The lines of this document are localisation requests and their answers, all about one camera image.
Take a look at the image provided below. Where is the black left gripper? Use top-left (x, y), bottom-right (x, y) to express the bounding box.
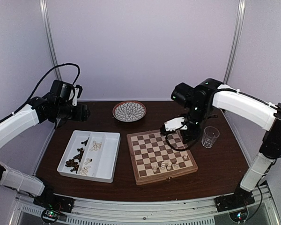
top-left (56, 102), bottom-right (90, 121)

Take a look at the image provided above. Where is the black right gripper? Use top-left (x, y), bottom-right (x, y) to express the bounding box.
top-left (180, 103), bottom-right (209, 143)

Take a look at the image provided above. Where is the white chess king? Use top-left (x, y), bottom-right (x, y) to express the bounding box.
top-left (160, 161), bottom-right (166, 171)

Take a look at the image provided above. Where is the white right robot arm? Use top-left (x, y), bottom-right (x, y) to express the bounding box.
top-left (164, 78), bottom-right (281, 207)

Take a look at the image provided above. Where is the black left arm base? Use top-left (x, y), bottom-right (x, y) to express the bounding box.
top-left (31, 185), bottom-right (74, 224)

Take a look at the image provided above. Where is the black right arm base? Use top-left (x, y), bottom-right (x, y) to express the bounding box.
top-left (214, 187), bottom-right (255, 223)

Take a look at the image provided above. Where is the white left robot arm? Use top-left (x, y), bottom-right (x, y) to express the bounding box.
top-left (0, 80), bottom-right (90, 208)

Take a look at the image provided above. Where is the pile of dark chess pieces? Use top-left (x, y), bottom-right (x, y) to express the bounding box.
top-left (65, 138), bottom-right (89, 173)

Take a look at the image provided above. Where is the pile of white chess pieces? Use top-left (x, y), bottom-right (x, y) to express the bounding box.
top-left (79, 158), bottom-right (92, 176)

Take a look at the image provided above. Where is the wooden chess board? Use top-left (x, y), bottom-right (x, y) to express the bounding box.
top-left (126, 130), bottom-right (198, 185)

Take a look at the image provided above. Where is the clear drinking glass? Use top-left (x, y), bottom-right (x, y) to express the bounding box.
top-left (201, 126), bottom-right (220, 148)

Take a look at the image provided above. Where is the white compartment tray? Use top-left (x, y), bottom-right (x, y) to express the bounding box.
top-left (57, 130), bottom-right (121, 183)

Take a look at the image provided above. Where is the floral patterned ceramic plate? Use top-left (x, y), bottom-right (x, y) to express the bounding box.
top-left (112, 101), bottom-right (147, 122)

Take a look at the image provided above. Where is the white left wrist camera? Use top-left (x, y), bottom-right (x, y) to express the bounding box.
top-left (72, 85), bottom-right (83, 106)

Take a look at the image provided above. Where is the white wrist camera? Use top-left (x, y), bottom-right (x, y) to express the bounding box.
top-left (160, 117), bottom-right (188, 135)
top-left (72, 85), bottom-right (83, 106)

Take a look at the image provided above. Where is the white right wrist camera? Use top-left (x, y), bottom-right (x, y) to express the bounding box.
top-left (160, 117), bottom-right (188, 135)

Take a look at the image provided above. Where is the aluminium corner post left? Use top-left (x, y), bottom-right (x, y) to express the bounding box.
top-left (39, 0), bottom-right (69, 104)

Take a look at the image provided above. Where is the aluminium corner post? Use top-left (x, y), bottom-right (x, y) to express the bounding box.
top-left (223, 0), bottom-right (246, 84)
top-left (39, 0), bottom-right (69, 104)

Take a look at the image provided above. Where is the aluminium corner post right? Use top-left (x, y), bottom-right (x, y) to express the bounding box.
top-left (223, 0), bottom-right (246, 84)

